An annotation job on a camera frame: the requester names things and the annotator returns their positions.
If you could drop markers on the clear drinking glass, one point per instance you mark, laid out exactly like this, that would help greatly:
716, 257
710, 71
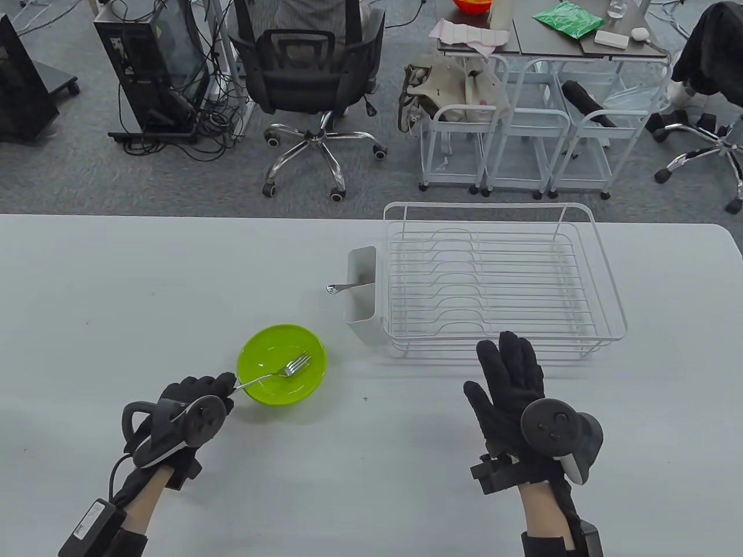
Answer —
616, 7

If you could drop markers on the grey white handheld controller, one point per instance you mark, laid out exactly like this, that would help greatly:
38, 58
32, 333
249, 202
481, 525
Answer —
191, 423

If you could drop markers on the beige fabric bag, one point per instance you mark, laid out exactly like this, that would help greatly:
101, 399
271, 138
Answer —
447, 87

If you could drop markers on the person's right forearm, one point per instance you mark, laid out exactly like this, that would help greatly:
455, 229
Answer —
545, 510

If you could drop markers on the white desk leg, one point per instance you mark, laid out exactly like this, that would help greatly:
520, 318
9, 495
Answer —
232, 64

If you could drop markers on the black glove sensor mount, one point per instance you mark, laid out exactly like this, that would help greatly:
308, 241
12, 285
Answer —
499, 473
186, 473

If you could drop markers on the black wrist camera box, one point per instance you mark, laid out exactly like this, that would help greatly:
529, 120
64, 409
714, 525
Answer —
589, 539
90, 528

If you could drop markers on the clear plastic bag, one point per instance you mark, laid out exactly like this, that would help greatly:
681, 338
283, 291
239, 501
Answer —
635, 100

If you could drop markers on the person's right hand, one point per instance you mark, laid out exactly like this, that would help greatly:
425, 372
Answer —
511, 383

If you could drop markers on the black computer tower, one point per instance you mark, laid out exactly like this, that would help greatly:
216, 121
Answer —
151, 64

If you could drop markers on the lime green plastic bowl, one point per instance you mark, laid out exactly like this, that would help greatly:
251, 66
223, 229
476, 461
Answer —
273, 389

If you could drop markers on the steel spoon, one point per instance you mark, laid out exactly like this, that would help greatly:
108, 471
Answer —
345, 286

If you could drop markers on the black rolled mat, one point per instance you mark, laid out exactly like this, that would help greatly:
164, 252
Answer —
586, 101

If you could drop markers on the person's left hand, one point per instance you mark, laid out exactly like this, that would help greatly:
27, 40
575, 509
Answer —
200, 387

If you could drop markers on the orange bowl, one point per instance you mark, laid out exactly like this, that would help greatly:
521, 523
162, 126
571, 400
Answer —
471, 4

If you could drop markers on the black mesh office chair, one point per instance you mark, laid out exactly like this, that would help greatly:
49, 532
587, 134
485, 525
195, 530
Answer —
302, 75

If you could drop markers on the small white round device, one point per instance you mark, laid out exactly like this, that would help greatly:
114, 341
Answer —
639, 34

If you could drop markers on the green plastic bag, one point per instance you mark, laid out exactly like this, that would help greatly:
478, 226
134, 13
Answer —
569, 18

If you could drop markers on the dark grey handheld controller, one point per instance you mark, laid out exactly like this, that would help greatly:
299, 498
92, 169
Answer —
551, 429

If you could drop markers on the white plastic cutlery bin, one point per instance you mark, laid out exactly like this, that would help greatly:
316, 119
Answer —
361, 310

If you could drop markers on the office chair with chrome base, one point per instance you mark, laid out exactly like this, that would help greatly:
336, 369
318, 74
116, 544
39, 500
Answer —
708, 148

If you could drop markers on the black jacket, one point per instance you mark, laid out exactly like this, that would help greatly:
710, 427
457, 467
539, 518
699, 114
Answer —
714, 52

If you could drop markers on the dark grey side table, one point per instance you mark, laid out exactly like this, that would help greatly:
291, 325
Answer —
545, 43

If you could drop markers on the pink folded cloth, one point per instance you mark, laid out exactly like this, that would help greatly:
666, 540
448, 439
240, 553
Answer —
470, 36

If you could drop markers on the white rectangular box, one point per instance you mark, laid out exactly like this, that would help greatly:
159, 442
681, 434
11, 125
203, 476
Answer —
610, 39

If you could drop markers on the steel fork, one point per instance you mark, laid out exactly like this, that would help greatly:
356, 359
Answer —
273, 374

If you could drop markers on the black monitor on stand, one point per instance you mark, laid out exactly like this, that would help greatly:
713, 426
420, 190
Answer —
20, 87

